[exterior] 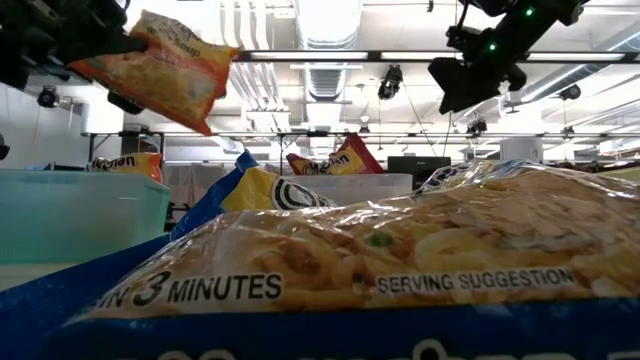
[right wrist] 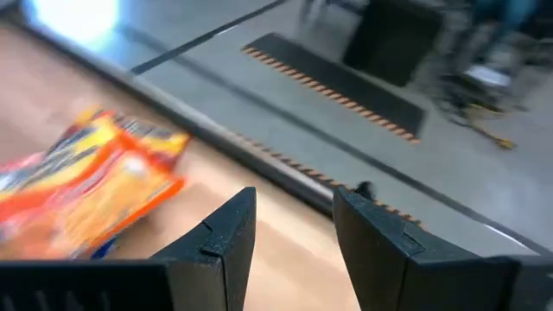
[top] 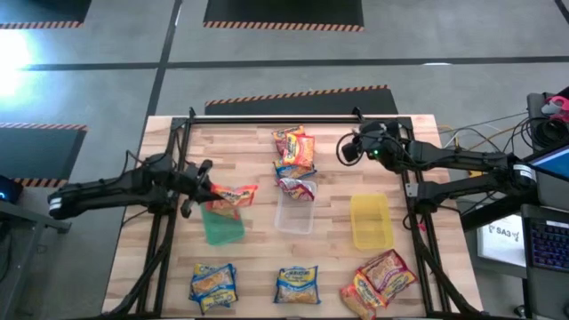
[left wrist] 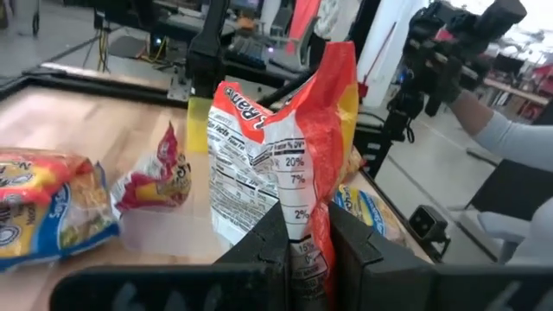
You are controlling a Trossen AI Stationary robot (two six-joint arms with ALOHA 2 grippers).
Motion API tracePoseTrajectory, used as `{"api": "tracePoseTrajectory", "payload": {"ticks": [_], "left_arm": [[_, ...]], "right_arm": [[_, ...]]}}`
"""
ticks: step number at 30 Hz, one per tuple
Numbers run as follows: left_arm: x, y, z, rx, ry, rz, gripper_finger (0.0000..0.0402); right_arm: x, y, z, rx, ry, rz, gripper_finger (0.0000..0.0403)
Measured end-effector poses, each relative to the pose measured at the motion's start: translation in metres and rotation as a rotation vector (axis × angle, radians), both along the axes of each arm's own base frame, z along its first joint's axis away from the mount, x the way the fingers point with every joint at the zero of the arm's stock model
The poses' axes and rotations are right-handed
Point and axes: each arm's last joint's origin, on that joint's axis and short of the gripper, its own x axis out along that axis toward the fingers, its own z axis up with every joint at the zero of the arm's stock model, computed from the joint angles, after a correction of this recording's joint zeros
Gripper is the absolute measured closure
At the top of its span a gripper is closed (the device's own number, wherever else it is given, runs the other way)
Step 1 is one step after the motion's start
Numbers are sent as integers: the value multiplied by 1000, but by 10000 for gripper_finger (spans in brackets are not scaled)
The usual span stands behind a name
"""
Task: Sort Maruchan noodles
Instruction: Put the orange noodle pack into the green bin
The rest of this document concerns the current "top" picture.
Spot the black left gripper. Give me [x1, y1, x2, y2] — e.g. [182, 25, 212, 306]
[174, 159, 223, 220]

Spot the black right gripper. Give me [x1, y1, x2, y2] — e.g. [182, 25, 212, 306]
[358, 120, 408, 174]

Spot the blue Maruchan noodle pack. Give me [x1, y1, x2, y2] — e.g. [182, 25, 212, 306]
[274, 265, 321, 306]
[190, 262, 236, 298]
[272, 159, 318, 181]
[189, 286, 239, 316]

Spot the red Maruchan beef noodle pack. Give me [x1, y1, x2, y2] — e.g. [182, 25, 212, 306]
[357, 248, 419, 308]
[276, 176, 317, 202]
[271, 124, 307, 155]

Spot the green plastic container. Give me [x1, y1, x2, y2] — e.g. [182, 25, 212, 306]
[199, 202, 246, 247]

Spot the yellow plastic container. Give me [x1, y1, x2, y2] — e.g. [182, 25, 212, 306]
[349, 193, 395, 251]

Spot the black hazard-striped floor mat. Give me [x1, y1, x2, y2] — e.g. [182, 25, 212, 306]
[0, 123, 89, 188]
[0, 0, 92, 30]
[203, 0, 365, 33]
[204, 84, 399, 117]

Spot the clear plastic container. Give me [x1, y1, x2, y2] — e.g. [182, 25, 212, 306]
[273, 179, 318, 236]

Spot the grey equipment case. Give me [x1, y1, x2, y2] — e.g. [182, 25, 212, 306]
[526, 92, 569, 152]

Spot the white SA3 sign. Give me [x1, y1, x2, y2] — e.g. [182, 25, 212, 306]
[476, 213, 528, 268]

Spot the laptop with blue screen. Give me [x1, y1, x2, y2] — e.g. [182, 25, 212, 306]
[519, 144, 569, 183]

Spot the pink plastic item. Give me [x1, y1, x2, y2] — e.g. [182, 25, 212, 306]
[541, 95, 569, 124]

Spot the grey side desk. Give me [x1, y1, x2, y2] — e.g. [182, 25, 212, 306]
[0, 199, 72, 320]

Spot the backlit black keyboard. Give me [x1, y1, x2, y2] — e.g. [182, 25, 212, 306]
[528, 220, 569, 273]

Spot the black device with blue light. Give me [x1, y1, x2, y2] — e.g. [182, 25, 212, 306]
[0, 174, 24, 205]

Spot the dark computer desk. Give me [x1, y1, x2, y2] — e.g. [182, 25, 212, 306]
[460, 181, 569, 320]

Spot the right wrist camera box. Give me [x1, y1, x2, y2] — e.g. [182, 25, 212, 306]
[341, 141, 362, 164]

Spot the black aluminium table frame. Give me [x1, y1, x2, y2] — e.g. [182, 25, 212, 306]
[104, 106, 490, 320]

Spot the grey floor cable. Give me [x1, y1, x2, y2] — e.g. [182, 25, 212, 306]
[437, 110, 530, 134]

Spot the coiled black cable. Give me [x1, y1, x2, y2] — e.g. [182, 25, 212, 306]
[531, 117, 569, 150]

